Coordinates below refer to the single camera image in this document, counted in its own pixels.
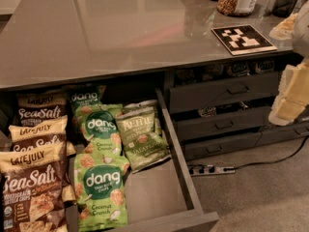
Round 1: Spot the front Late July chips bag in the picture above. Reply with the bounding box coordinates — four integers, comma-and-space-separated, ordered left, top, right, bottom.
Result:
0, 142, 68, 232

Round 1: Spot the black power cable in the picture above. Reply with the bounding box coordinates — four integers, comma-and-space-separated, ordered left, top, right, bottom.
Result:
233, 133, 309, 172

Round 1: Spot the grey upper right drawer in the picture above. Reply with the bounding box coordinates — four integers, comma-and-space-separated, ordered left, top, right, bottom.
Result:
169, 72, 279, 114

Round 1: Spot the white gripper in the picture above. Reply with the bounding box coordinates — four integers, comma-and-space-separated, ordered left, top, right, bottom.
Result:
268, 13, 309, 126

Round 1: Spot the grey power strip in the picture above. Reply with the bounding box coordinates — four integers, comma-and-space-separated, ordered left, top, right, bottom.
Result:
188, 164, 236, 177

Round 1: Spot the black white fiducial marker tile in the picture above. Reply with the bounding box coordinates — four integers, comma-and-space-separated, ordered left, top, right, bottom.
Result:
211, 24, 277, 56

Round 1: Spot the middle Dang coconut chips bag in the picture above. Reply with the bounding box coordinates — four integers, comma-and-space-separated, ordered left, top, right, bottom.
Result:
75, 104, 123, 156

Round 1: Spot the middle Late July chips bag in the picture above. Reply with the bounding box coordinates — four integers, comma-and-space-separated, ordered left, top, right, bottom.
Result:
9, 116, 76, 156

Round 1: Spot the back Late July chips bag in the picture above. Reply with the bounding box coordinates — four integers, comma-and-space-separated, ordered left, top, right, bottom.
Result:
17, 92, 67, 127

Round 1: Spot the grey lower right drawer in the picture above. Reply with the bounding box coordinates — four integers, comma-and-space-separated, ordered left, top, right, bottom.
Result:
183, 132, 261, 160

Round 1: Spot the dang coconut chips bag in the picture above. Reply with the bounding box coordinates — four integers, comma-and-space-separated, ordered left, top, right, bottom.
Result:
74, 154, 129, 232
65, 84, 106, 112
75, 104, 123, 156

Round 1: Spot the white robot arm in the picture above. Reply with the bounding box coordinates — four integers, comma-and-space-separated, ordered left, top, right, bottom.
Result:
268, 1, 309, 126

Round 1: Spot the open grey top drawer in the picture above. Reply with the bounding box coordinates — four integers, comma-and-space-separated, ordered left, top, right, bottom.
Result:
62, 93, 218, 232

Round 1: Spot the grey far right drawer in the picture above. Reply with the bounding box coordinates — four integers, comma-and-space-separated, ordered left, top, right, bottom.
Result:
257, 122, 309, 146

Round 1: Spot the back Dang coconut chips bag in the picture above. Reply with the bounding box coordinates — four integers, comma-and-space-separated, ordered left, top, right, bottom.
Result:
65, 84, 106, 112

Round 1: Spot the late july chips bag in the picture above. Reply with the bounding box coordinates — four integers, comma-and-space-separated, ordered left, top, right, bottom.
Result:
0, 142, 68, 232
17, 92, 67, 127
9, 116, 76, 156

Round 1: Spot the front Dang coconut chips bag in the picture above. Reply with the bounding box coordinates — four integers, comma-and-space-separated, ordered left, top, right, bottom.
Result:
74, 154, 129, 232

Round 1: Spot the green Kettle jalapeno chip bag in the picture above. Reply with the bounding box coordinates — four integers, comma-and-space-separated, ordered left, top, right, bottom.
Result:
116, 107, 171, 173

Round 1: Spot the grey middle right drawer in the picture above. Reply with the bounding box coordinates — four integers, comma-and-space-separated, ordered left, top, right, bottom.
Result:
175, 106, 270, 141

